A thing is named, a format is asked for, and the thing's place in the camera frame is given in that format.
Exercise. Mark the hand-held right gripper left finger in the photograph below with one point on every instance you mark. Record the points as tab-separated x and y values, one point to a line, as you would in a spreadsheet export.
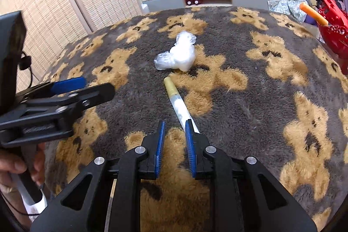
160	147

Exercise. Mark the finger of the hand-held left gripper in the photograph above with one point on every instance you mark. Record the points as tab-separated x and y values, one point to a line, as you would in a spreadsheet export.
92	94
68	84

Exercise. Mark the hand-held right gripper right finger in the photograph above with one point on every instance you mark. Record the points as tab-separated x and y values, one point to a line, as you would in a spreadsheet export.
190	150

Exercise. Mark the white tube with yellow cap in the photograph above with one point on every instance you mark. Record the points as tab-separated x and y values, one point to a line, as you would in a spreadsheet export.
179	108

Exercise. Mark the person's left forearm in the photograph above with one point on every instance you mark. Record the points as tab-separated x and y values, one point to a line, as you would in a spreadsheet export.
11	199

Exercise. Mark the person's left hand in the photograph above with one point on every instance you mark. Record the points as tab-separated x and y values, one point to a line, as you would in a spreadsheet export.
13	165

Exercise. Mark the bear print blanket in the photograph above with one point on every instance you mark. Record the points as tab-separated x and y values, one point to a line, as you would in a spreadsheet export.
244	101

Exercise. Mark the clear plastic bag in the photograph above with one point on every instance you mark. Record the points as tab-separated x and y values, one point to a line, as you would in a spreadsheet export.
182	55

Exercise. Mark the camouflage cloth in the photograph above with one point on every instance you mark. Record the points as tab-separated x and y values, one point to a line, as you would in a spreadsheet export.
288	5

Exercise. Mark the orange stick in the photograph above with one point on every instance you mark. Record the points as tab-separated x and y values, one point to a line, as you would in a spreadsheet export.
312	13

